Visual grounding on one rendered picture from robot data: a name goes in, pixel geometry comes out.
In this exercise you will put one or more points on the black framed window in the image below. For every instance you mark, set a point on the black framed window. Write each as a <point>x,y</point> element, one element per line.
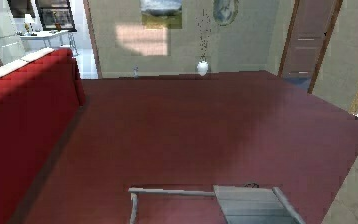
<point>56,15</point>

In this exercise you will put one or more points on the red sofa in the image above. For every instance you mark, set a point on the red sofa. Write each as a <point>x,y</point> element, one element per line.
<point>27,113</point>

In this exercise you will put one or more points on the oval framed picture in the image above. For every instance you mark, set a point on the oval framed picture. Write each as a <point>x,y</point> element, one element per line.
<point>225,11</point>

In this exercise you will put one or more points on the brown room door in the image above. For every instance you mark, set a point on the brown room door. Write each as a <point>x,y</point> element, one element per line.
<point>305,40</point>

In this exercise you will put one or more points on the white vase with twigs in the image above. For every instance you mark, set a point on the white vase with twigs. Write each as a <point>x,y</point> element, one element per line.
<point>202,66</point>

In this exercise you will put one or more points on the white table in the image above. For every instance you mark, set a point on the white table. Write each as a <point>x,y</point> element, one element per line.
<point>45,35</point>

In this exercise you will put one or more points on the landscape framed picture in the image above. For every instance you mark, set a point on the landscape framed picture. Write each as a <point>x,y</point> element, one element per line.
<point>161,13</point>

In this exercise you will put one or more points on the small grey figurine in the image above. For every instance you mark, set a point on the small grey figurine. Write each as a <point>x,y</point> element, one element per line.
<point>135,71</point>

